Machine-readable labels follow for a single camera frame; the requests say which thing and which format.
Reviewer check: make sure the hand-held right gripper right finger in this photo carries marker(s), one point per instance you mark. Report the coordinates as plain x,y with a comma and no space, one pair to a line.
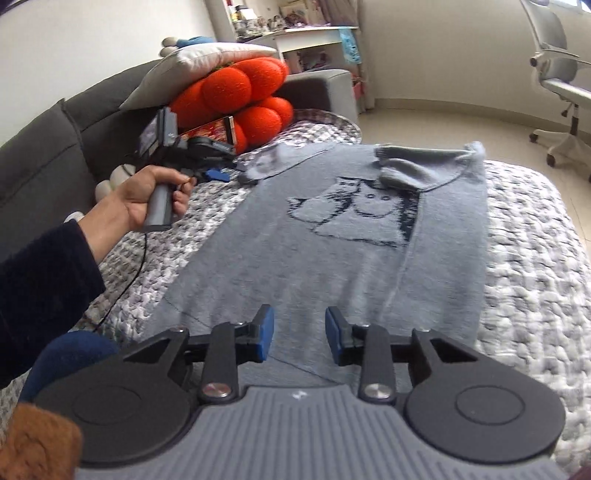
336,334

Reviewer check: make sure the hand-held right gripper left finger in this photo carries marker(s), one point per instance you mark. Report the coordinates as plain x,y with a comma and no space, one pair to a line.
265,332

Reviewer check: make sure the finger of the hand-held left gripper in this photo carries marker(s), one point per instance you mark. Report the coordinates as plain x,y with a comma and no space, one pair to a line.
217,175

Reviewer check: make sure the grey knit sweater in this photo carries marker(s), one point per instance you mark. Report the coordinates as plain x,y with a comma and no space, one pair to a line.
323,254

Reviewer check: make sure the person's left forearm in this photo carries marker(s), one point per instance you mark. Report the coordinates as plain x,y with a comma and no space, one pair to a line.
37,286

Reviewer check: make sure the person's left hand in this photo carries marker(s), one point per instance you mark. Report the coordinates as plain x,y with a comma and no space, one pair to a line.
127,210

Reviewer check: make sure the orange knot cushion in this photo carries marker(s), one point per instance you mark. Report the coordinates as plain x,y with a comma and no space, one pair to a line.
231,83

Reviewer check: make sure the white pillow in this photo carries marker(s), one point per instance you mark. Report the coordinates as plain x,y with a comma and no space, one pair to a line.
184,74

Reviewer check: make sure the white plush toy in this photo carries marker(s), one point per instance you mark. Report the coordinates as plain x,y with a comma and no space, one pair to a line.
117,174

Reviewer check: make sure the blue plush toy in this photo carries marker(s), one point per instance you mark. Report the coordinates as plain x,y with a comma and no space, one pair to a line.
196,41

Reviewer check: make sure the white desk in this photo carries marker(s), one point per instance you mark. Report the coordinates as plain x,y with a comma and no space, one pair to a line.
304,39

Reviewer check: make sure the pink storage boxes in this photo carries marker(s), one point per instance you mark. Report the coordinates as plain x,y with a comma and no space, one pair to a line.
358,92

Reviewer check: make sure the grey sofa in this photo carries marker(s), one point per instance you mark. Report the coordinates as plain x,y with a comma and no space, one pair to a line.
46,152

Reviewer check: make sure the row of picture books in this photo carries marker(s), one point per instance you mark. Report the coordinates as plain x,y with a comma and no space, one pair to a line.
300,11

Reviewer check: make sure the blue patterned bag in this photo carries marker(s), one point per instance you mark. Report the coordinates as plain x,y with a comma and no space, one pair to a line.
350,46

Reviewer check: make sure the beige curtain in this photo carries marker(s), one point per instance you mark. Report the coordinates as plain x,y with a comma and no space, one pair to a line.
344,11

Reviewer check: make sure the grey checked quilted blanket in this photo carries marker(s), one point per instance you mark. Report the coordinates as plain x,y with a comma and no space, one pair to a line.
531,277

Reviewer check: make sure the brown fuzzy cloth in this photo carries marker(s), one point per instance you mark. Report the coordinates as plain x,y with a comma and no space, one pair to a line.
37,443

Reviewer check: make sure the white office chair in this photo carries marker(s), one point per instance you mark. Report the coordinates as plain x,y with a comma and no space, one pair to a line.
563,87

